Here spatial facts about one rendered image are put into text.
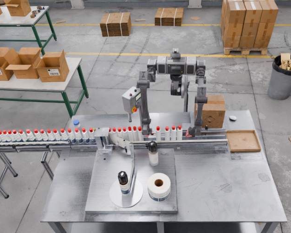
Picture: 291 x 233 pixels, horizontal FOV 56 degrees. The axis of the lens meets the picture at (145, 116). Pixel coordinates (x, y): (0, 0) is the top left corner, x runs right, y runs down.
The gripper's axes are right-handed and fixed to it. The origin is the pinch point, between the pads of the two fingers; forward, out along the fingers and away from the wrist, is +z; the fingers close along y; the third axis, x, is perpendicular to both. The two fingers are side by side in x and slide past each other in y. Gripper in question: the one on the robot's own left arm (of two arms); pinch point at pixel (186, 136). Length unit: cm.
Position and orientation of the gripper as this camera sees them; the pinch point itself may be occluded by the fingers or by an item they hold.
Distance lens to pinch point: 284.9
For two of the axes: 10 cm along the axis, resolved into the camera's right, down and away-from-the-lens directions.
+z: -5.9, 5.5, 5.9
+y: -0.4, 7.1, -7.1
